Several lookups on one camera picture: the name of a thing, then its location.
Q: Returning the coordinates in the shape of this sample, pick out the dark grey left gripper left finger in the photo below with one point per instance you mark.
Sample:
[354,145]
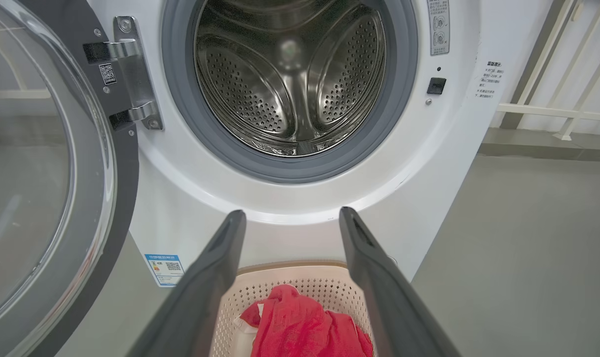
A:
[200,297]

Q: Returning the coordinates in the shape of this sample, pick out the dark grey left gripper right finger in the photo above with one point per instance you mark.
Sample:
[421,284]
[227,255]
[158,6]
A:
[384,297]

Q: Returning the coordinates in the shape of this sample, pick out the red garment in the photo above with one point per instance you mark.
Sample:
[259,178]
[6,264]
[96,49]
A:
[300,327]

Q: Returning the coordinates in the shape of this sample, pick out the black round glass washer door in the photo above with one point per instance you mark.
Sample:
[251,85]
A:
[116,223]

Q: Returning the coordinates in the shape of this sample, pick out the cream perforated laundry basket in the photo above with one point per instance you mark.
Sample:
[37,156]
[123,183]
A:
[304,285]

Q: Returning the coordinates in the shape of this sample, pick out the white front-load washing machine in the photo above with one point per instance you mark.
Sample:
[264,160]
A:
[428,173]

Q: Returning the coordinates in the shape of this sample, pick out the black door lock latch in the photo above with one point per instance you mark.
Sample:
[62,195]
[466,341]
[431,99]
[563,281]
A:
[436,85]

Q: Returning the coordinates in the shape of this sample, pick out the stainless steel washer drum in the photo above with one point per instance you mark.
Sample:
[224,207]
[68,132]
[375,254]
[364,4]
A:
[290,89]

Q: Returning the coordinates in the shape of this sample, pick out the chrome door hinge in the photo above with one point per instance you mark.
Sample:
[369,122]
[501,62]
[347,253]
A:
[136,69]

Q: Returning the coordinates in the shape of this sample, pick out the blue energy label sticker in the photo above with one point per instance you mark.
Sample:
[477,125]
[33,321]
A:
[163,270]

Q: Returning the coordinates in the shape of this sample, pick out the small QR code sticker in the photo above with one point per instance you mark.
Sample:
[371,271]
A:
[107,74]

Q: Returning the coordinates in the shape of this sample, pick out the white metal railing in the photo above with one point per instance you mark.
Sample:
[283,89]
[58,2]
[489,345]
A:
[552,110]

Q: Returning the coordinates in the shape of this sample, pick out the grey instruction sticker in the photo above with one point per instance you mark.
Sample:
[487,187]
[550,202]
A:
[438,27]

